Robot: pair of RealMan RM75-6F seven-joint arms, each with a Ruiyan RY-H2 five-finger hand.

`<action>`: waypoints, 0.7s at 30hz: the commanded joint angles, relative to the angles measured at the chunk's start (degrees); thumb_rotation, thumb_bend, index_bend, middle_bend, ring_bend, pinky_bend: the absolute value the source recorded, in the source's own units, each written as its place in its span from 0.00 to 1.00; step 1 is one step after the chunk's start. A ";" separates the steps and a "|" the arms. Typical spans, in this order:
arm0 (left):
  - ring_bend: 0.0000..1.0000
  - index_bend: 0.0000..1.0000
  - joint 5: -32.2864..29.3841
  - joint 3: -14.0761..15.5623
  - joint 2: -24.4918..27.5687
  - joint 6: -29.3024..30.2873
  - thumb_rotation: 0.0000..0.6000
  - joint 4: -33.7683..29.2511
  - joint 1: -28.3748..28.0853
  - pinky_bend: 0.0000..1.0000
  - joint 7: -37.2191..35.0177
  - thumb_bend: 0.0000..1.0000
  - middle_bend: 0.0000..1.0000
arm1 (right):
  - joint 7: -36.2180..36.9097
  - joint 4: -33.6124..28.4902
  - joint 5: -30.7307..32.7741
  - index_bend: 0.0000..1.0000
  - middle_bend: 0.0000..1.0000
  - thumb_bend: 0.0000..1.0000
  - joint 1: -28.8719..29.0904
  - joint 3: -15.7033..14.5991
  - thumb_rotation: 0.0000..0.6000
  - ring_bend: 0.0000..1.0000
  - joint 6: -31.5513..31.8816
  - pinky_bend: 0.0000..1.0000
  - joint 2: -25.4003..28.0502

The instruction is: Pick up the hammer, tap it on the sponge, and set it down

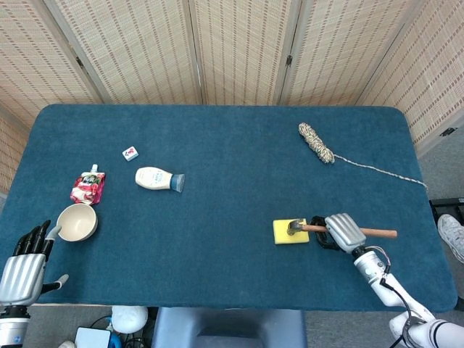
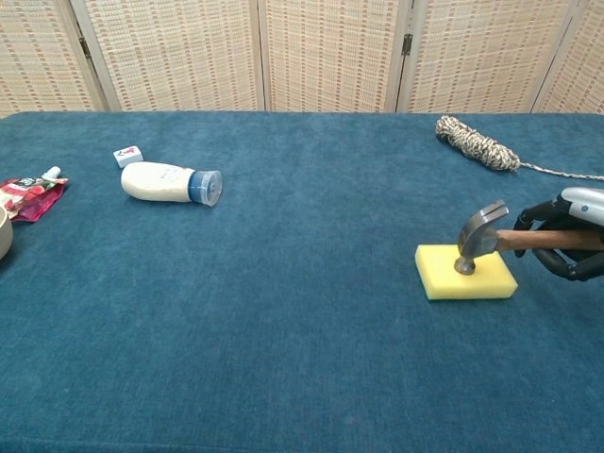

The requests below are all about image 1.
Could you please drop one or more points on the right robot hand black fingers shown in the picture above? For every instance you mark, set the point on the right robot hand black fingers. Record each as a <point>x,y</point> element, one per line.
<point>344,232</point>

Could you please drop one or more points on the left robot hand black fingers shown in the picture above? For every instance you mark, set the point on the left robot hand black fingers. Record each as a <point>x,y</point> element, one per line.
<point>21,275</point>

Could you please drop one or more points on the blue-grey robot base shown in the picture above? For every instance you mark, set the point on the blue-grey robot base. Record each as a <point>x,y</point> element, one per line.
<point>228,328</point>

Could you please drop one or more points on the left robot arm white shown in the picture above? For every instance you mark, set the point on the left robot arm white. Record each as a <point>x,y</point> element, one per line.
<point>12,326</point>

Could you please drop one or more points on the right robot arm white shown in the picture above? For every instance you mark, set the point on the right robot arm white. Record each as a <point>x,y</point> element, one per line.
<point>369,268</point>

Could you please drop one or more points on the yellow sponge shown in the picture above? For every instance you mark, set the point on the yellow sponge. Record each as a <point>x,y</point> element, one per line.
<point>281,235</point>

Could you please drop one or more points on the beige bowl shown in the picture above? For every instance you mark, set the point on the beige bowl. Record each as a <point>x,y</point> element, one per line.
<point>77,222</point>

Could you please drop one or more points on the white box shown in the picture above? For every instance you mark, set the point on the white box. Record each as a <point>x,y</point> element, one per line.
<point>92,339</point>

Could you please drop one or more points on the black floor equipment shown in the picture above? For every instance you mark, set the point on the black floor equipment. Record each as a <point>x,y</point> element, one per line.
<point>447,204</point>

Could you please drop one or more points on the white sneaker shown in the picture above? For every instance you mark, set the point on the white sneaker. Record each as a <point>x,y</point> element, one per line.
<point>451,232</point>

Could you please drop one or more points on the red drink pouch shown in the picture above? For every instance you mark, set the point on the red drink pouch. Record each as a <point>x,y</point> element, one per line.
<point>88,186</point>

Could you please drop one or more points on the white round object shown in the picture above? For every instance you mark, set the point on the white round object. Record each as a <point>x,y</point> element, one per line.
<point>128,319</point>

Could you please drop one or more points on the blue tablecloth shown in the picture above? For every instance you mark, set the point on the blue tablecloth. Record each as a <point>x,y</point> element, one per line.
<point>217,235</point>

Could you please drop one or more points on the white squeeze bottle blue cap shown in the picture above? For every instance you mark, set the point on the white squeeze bottle blue cap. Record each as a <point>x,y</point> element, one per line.
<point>152,178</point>

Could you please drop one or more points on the white mahjong tile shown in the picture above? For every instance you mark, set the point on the white mahjong tile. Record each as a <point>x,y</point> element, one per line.
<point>130,153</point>

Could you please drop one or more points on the black screen hinge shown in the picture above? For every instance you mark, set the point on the black screen hinge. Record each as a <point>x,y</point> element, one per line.
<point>289,60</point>
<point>79,61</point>

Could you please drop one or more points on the woven folding screen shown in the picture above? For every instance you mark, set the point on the woven folding screen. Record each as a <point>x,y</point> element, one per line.
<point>145,47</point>

